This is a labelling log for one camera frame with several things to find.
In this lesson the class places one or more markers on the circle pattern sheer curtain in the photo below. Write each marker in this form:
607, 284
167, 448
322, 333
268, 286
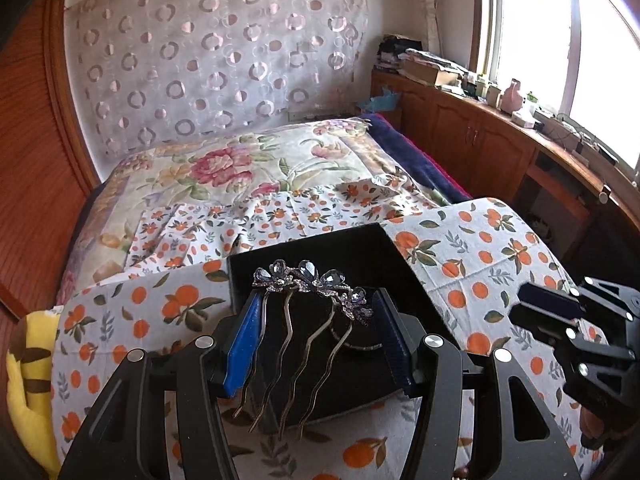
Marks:
150, 72

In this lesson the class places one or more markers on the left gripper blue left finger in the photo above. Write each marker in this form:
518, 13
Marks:
241, 344

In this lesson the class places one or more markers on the yellow striped plush toy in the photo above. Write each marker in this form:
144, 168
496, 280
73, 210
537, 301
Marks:
29, 390

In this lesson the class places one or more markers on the wooden side cabinet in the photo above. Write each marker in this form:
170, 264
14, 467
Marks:
491, 157

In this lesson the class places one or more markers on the floral bed quilt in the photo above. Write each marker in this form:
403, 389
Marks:
122, 217

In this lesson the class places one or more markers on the pink ceramic vase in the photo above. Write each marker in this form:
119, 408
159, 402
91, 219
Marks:
512, 100

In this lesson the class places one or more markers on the cardboard box on cabinet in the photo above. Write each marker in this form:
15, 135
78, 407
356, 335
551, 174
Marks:
428, 72

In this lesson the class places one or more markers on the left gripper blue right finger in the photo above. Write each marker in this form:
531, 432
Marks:
385, 324

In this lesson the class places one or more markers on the black square jewelry box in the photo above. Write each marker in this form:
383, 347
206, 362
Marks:
368, 258

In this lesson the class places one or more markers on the purple crystal hair comb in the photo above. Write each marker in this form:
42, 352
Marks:
313, 354

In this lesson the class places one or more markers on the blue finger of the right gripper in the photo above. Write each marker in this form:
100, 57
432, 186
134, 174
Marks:
550, 300
545, 327

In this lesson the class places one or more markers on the window with wooden frame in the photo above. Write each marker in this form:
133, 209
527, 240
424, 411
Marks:
578, 59

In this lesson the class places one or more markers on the dark blue blanket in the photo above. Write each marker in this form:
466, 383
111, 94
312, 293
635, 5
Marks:
418, 164

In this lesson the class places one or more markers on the brown louvered wardrobe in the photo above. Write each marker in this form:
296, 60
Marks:
46, 171

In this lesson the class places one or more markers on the orange print white cloth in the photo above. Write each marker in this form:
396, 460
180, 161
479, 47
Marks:
470, 259

